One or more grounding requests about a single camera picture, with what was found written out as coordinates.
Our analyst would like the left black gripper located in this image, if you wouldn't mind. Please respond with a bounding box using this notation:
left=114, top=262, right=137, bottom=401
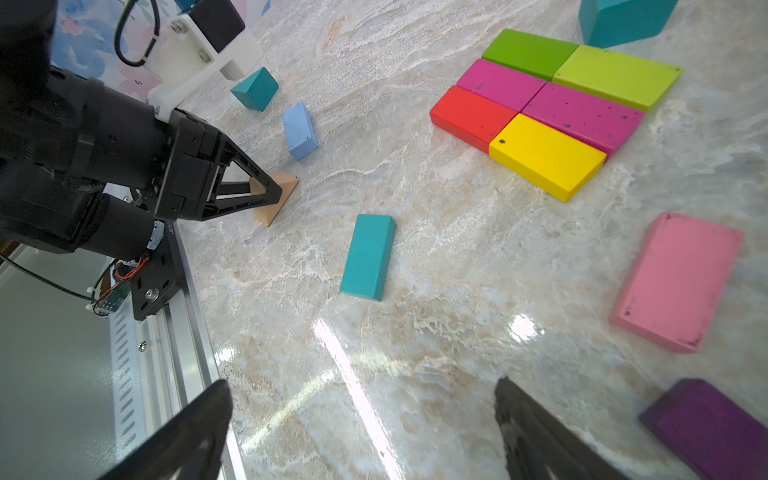
left=35, top=67, right=283, bottom=220

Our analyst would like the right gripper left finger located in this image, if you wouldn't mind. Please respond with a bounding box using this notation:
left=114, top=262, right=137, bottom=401
left=102, top=379, right=233, bottom=480

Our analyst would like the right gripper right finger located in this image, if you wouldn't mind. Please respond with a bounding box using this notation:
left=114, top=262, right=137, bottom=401
left=495, top=377, right=625, bottom=479

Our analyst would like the tan wooden block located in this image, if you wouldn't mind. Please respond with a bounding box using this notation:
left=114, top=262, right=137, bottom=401
left=248, top=172, right=301, bottom=229

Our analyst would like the red block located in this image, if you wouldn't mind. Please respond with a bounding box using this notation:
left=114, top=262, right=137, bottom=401
left=430, top=86, right=518, bottom=154

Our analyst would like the yellow block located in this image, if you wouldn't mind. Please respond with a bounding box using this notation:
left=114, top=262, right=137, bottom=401
left=489, top=114, right=607, bottom=202

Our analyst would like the magenta block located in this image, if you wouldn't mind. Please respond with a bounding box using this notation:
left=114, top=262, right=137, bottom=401
left=456, top=59, right=547, bottom=112
left=522, top=83, right=645, bottom=160

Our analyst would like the lime green block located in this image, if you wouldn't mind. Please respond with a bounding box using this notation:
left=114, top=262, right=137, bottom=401
left=552, top=45, right=684, bottom=112

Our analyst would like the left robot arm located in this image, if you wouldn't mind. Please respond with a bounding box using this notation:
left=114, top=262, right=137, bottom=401
left=1, top=1, right=283, bottom=260

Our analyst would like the light blue block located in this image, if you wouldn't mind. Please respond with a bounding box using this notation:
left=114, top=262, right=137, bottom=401
left=283, top=102, right=318, bottom=160

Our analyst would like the teal rectangular block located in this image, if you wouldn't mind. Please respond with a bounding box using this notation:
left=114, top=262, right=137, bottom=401
left=340, top=214, right=396, bottom=301

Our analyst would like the purple block upper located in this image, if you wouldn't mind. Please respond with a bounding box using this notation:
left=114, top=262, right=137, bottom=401
left=639, top=378, right=767, bottom=479

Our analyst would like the light pink upright block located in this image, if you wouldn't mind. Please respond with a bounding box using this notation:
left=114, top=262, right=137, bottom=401
left=610, top=211, right=744, bottom=354

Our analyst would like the teal triangle block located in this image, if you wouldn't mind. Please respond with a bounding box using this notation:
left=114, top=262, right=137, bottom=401
left=578, top=0, right=678, bottom=48

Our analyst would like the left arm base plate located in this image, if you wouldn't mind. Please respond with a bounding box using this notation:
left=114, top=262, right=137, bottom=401
left=130, top=222, right=185, bottom=321

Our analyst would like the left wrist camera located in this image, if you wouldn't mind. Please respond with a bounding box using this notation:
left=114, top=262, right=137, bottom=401
left=145, top=0, right=264, bottom=122

